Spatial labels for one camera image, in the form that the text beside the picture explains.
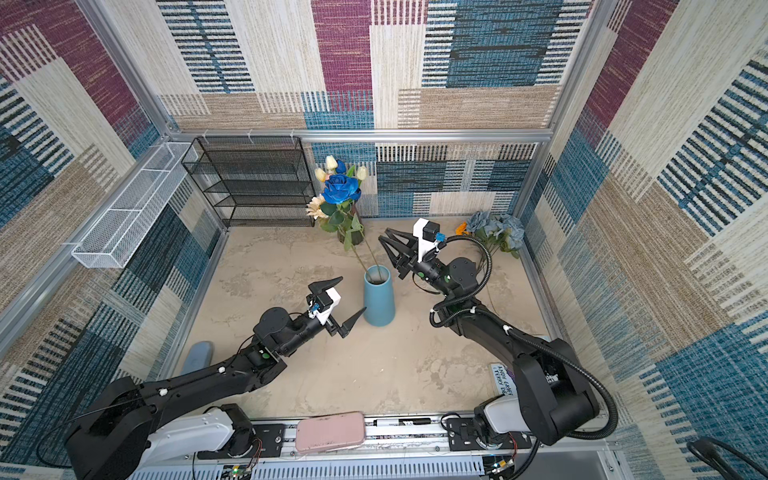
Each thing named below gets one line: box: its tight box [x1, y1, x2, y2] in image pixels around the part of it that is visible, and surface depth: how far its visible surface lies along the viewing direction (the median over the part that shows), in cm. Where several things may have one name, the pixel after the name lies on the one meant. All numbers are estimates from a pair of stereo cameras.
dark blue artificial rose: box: [322, 174, 362, 204], surface depth 62 cm
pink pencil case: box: [295, 411, 366, 454], surface depth 75 cm
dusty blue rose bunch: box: [466, 211, 525, 251], surface depth 107 cm
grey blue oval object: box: [180, 341, 212, 375], surface depth 87 cm
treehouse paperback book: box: [491, 363, 517, 396], surface depth 82 cm
